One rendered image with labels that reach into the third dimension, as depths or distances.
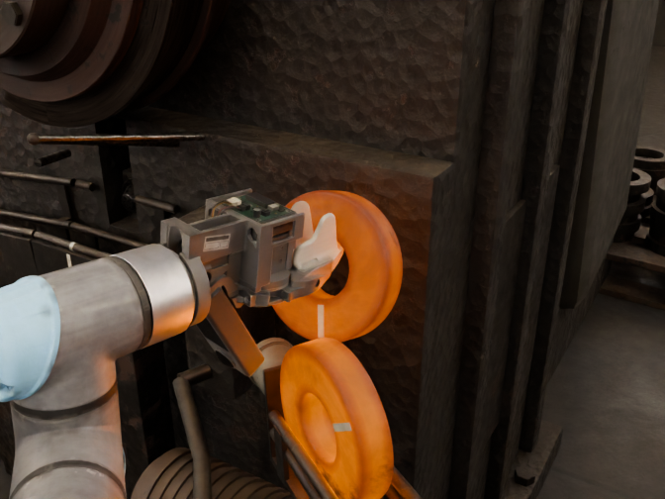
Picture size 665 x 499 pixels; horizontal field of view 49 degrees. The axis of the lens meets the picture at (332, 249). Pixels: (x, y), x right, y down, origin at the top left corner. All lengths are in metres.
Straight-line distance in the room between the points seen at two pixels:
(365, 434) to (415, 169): 0.31
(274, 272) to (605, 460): 1.27
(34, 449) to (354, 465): 0.25
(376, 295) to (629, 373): 1.46
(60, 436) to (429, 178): 0.45
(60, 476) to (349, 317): 0.33
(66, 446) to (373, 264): 0.32
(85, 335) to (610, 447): 1.48
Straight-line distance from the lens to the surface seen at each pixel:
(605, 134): 1.61
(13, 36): 0.85
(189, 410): 0.90
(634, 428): 1.92
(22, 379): 0.52
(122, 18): 0.82
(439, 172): 0.80
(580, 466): 1.77
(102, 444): 0.55
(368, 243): 0.70
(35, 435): 0.56
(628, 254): 2.41
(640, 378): 2.10
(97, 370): 0.54
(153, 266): 0.56
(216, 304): 0.62
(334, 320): 0.73
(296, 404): 0.71
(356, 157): 0.83
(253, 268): 0.61
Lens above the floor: 1.14
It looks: 26 degrees down
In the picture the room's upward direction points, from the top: straight up
